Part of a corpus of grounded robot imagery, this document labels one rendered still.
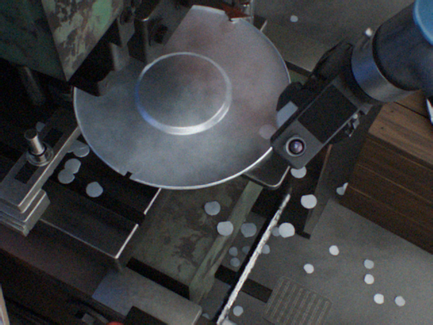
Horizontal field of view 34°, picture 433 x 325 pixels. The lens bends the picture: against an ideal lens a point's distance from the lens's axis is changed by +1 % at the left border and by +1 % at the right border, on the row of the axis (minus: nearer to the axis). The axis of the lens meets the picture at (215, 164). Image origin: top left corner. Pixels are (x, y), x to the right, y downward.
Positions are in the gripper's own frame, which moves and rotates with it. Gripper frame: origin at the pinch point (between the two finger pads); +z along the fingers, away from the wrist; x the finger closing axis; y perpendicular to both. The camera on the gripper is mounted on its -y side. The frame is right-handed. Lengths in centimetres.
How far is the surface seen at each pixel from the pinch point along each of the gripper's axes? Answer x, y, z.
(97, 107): 19.8, -10.1, 10.5
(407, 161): -32, 34, 37
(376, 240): -48, 31, 66
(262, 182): -1.9, -7.0, 0.7
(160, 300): -3.3, -23.5, 15.2
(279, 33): 6.2, 23.9, 19.7
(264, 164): -0.8, -4.8, 1.2
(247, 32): 11.3, 11.6, 6.6
